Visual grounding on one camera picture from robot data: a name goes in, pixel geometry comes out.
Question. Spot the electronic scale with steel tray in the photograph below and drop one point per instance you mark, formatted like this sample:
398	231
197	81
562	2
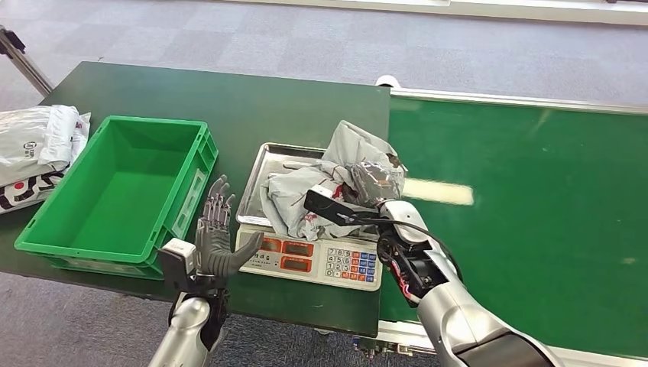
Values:
314	258

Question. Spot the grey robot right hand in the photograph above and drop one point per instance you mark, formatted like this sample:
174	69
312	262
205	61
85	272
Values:
374	183

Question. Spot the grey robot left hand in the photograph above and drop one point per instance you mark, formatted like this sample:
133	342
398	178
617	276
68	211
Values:
212	251

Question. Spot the metal stand leg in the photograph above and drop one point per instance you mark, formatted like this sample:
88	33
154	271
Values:
25	63

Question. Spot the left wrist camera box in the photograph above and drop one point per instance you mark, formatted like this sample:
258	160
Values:
176	258

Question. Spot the black and white mailer bag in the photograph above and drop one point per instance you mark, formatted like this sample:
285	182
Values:
25	190

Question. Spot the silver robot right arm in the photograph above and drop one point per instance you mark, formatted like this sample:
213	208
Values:
455	314

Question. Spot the white plastic mailer bag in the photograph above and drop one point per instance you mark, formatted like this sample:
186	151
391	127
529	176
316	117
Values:
35	137

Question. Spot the green conveyor belt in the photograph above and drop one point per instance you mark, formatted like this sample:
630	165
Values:
531	202

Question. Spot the grey package with red print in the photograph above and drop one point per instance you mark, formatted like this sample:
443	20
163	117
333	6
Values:
293	195

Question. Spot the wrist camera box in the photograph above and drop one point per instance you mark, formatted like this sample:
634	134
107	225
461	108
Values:
176	258
331	207

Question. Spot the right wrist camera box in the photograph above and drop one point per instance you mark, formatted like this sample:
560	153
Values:
331	207

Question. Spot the green plastic crate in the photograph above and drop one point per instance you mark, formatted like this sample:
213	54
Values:
121	202

